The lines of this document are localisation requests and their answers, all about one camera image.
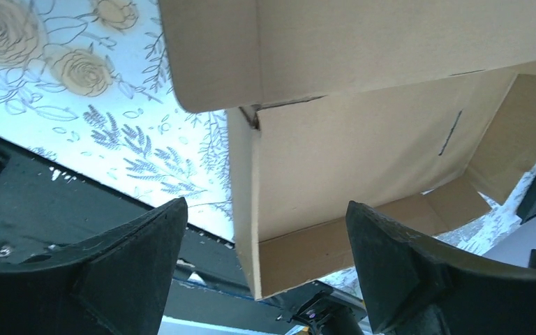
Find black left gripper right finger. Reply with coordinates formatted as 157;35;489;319
345;201;536;334

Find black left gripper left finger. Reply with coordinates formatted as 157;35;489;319
0;198;188;334

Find cardboard box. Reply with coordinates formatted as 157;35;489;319
159;1;536;299

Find floral patterned table mat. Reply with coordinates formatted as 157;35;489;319
0;0;536;297

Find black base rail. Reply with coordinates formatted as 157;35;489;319
0;138;366;334

